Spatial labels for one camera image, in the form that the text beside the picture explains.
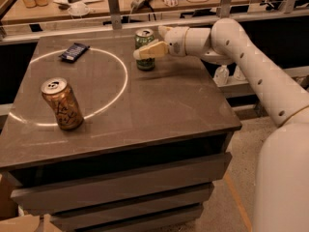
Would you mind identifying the clear sanitizer bottle left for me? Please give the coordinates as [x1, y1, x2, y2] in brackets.
[213, 65, 229, 86]

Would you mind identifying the clear sanitizer bottle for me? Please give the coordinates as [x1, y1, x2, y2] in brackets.
[213, 65, 229, 86]
[233, 65, 245, 81]

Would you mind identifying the wooden background desk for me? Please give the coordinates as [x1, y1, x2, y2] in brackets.
[1, 0, 309, 26]

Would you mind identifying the metal railing post right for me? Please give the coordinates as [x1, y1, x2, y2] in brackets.
[216, 0, 232, 18]

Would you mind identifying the green soda can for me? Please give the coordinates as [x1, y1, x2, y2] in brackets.
[134, 28, 155, 71]

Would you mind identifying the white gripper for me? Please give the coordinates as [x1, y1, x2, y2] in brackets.
[133, 25, 188, 60]

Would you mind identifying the metal railing post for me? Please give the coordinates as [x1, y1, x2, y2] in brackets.
[108, 0, 122, 29]
[216, 0, 232, 18]

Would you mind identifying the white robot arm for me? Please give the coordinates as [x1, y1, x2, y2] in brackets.
[133, 18, 309, 232]

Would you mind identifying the clear sanitizer bottle right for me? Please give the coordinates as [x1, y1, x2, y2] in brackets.
[233, 65, 245, 81]

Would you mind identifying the grey drawer cabinet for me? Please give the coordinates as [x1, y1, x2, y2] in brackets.
[0, 30, 240, 232]

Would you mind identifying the metal railing post left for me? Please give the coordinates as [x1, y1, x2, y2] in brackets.
[108, 0, 122, 29]

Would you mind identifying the orange soda can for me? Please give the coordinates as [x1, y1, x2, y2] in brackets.
[41, 77, 84, 131]

